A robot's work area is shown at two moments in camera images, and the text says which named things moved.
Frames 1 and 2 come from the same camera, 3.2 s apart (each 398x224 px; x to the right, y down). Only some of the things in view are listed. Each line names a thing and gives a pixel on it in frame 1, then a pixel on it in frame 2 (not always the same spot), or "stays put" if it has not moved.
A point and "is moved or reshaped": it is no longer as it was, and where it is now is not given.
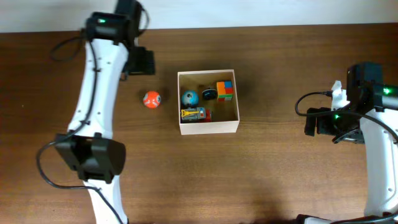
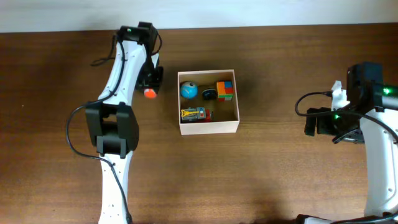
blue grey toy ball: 190,98 → 188,89
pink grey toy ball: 152,99 is moved or reshaped
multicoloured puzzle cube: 225,90 stays put
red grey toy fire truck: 201,114 stays put
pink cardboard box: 225,117 stays put
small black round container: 209,94 stays put
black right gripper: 311,121 stays put
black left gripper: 148,67 → 160,79
